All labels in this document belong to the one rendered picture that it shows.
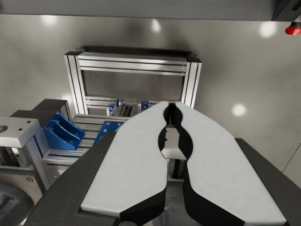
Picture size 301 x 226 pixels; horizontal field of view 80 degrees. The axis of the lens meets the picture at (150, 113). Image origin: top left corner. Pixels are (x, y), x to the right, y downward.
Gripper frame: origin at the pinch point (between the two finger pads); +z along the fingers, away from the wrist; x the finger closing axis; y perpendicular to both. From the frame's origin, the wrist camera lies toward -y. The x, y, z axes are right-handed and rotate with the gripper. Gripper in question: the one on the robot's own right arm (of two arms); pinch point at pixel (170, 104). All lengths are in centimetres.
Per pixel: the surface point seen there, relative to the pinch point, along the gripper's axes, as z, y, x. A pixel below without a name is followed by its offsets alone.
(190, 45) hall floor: 122, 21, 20
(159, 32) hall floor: 122, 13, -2
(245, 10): 27.1, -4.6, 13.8
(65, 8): 27.1, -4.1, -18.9
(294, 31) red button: 40, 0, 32
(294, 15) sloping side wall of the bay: 26.0, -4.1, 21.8
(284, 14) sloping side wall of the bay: 25.9, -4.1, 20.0
